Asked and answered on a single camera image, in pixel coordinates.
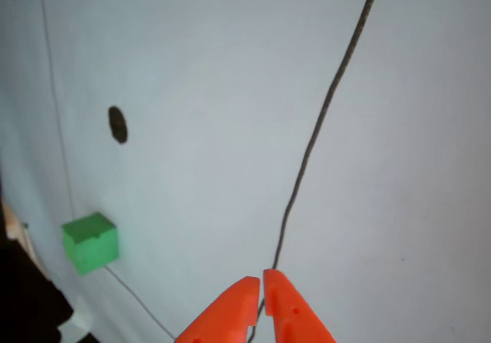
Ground black dot mark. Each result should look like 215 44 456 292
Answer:
107 106 129 144

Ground white paper sheet, drawn lines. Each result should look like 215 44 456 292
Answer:
0 0 491 343

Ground green block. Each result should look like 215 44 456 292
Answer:
60 212 120 276

